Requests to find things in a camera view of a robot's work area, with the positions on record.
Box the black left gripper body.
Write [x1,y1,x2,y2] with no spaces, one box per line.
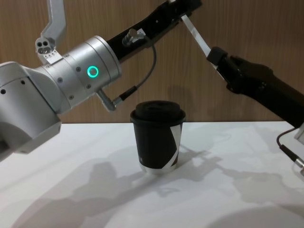
[106,1,182,65]

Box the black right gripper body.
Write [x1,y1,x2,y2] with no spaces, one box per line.
[237,56,304,129]

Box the white paper strip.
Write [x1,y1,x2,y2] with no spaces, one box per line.
[181,15,227,83]

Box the black plastic cup lid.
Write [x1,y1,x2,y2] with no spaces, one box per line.
[130,100,187,124]

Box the black paper cup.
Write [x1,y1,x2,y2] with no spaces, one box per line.
[132,118,183,176]

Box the grey left gripper cable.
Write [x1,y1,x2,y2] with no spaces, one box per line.
[96,28,158,112]

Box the dark right gripper cable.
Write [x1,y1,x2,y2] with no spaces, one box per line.
[276,127,304,177]

